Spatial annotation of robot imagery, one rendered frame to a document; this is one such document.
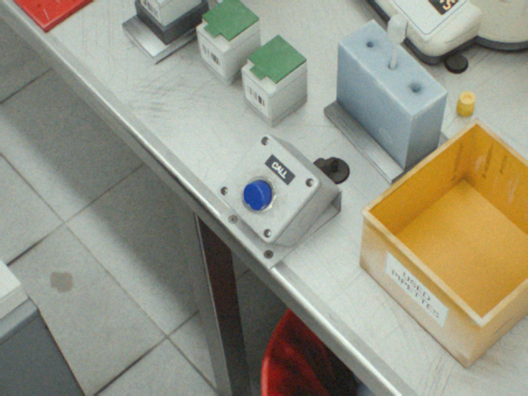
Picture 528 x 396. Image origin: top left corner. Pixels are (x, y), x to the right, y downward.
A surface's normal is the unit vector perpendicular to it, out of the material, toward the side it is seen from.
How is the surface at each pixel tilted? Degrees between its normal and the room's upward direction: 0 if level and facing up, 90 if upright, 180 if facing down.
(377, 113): 90
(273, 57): 0
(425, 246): 0
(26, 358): 90
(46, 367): 90
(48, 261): 0
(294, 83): 90
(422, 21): 25
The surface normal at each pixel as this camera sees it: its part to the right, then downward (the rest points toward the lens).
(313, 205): 0.66, 0.64
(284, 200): -0.41, -0.13
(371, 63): -0.04, -0.49
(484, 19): -0.46, 0.78
